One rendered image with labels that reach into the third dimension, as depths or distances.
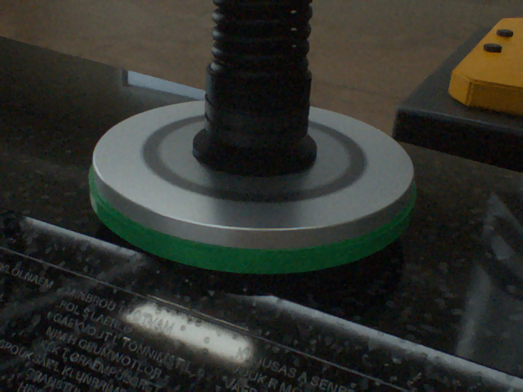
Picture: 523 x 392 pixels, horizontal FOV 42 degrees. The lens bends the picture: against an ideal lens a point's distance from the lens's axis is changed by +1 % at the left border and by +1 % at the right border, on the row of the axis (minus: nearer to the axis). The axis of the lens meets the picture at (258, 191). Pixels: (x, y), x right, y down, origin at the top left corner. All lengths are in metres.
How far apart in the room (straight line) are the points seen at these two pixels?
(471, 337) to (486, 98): 0.65
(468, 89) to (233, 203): 0.67
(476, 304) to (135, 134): 0.25
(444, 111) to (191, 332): 0.65
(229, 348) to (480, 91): 0.69
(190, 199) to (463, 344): 0.17
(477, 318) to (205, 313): 0.16
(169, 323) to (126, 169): 0.10
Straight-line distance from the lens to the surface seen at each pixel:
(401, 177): 0.44
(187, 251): 0.37
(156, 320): 0.42
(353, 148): 0.47
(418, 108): 0.98
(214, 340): 0.40
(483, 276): 0.44
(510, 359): 0.38
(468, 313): 0.41
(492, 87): 1.00
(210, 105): 0.43
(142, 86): 0.73
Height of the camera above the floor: 1.05
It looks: 27 degrees down
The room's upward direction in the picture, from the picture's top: 3 degrees clockwise
